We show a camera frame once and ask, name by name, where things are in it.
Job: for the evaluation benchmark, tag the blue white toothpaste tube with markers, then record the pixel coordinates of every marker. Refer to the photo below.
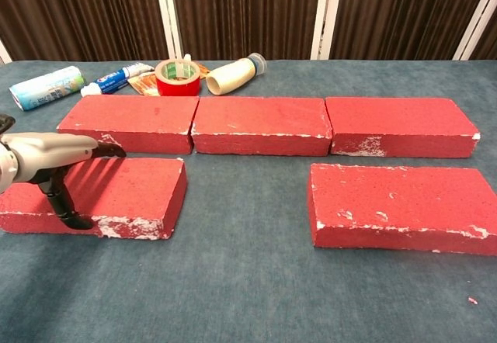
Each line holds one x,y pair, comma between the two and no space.
112,79

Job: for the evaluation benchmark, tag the blue white cylindrical canister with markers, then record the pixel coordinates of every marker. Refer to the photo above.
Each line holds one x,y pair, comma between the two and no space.
46,87

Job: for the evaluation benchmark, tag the cream bottle clear cap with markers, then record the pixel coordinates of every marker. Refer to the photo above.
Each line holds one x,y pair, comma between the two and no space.
231,77

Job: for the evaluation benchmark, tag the red foam brick white specks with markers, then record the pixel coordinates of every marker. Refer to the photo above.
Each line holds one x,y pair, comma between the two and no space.
400,203

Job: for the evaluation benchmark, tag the red tape roll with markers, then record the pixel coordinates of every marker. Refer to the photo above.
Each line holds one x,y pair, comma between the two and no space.
176,87

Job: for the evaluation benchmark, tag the blue felt table cover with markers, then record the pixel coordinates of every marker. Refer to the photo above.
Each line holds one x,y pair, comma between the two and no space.
248,281

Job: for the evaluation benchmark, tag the orange spout pouch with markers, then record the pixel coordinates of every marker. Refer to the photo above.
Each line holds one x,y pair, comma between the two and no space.
144,85

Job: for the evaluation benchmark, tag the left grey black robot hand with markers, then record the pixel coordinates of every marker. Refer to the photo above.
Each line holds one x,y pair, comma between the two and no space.
50,153

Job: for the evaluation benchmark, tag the small red white crumb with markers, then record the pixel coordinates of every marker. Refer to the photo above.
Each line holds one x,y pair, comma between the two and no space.
472,300

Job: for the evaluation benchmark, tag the red foam brick heavily chipped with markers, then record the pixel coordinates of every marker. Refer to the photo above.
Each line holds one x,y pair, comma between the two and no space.
128,191

